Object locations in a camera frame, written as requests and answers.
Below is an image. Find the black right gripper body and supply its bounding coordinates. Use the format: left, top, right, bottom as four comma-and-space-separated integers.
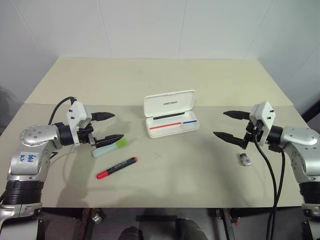
240, 119, 264, 151

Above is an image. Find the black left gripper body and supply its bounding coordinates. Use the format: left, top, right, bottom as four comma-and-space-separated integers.
76, 123, 99, 148

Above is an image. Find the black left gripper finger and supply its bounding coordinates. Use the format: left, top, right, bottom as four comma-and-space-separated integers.
94, 134, 125, 149
90, 111, 116, 123

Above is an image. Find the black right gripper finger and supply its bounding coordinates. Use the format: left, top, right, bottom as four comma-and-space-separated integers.
222, 110, 251, 121
212, 131, 245, 148

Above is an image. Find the white pen case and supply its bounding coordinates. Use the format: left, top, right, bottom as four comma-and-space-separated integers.
143, 89, 201, 139

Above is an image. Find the translucent stick with green cap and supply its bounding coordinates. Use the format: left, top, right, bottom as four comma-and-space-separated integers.
91, 139, 129, 159

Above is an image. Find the red and black marker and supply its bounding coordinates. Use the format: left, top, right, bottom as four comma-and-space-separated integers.
96, 156, 139, 180

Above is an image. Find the white label with blue writing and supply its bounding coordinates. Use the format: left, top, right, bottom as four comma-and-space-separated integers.
18, 151, 39, 169

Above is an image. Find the black table leg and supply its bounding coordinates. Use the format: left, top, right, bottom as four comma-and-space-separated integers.
216, 208, 241, 240

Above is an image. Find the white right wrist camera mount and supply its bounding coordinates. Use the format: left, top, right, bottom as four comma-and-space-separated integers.
249, 100, 276, 148

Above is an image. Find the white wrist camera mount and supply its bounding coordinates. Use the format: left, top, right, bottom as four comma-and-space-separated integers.
249, 100, 276, 148
65, 100, 93, 148

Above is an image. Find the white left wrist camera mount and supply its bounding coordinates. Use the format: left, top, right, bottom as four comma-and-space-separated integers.
65, 100, 93, 148

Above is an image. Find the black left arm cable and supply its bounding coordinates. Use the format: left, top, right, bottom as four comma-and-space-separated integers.
48, 96, 77, 126

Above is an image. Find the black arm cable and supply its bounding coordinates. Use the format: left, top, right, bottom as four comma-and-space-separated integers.
48, 96, 77, 126
251, 119, 287, 240

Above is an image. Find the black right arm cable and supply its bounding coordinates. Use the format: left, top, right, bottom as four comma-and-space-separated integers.
251, 119, 287, 240

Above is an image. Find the metal table bracket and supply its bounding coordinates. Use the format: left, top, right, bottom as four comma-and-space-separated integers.
91, 211, 105, 224

